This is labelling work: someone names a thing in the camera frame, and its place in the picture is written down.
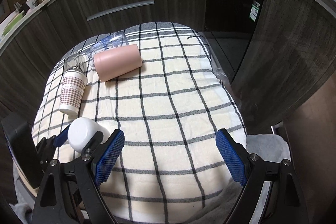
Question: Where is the plain white cup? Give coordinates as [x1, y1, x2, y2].
[68, 117, 110, 153]

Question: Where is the white cup with brown dots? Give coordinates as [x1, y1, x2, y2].
[59, 67, 88, 116]

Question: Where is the square clear glass cup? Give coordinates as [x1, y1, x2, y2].
[63, 51, 89, 74]

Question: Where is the pink plastic cup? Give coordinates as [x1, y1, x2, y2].
[93, 44, 142, 82]

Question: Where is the white black checkered cloth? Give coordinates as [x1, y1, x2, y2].
[31, 21, 247, 223]

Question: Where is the clear glass with blue print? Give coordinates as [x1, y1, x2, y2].
[89, 31, 129, 58]

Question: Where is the black dishwasher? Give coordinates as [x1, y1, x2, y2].
[203, 0, 264, 83]

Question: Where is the silver drawer handle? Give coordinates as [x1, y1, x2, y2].
[87, 0, 155, 22]

